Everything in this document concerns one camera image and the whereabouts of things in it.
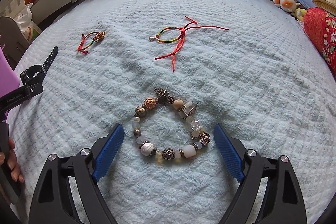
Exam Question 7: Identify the white plastic bag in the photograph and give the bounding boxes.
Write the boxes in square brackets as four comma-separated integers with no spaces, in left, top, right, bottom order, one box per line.
[14,3,42,43]

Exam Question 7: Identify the white paper bag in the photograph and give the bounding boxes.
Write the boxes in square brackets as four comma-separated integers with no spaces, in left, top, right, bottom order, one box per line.
[1,0,26,18]

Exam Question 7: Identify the person's left hand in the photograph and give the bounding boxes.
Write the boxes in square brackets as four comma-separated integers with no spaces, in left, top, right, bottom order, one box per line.
[0,138,25,184]

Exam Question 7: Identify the pink plastic tub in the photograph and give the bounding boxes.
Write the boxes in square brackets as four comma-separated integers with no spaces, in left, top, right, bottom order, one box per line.
[0,45,23,122]

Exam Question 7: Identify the duck plush toy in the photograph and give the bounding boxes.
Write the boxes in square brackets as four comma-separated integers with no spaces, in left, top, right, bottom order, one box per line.
[273,0,301,13]

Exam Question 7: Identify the yellow knitted blanket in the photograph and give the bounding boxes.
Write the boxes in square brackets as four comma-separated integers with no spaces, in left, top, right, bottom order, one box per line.
[312,0,336,16]

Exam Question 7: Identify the large beaded charm bracelet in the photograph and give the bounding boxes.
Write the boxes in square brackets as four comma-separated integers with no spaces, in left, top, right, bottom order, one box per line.
[131,87,212,164]

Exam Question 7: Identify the grey chair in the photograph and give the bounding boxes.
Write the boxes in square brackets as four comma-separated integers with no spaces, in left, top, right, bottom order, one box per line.
[0,16,30,63]

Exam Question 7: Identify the yellow plush toy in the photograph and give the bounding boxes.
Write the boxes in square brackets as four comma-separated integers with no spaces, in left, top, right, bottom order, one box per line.
[294,8,307,22]

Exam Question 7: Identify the light blue quilted bedspread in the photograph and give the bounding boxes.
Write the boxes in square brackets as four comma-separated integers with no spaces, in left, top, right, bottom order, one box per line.
[7,0,335,223]

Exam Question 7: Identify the black wrist watch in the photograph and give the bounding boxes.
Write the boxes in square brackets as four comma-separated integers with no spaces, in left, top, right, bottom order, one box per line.
[20,46,59,85]

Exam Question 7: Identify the red floral pillow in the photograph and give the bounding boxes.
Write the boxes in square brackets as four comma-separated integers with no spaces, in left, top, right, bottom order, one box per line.
[303,7,335,76]

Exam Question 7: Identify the red cord bracelet with charm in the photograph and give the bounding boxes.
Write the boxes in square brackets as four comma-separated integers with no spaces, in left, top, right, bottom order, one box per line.
[76,30,107,55]

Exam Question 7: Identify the red string bracelet long tails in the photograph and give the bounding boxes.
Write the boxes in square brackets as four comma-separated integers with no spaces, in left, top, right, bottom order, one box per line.
[149,16,230,72]

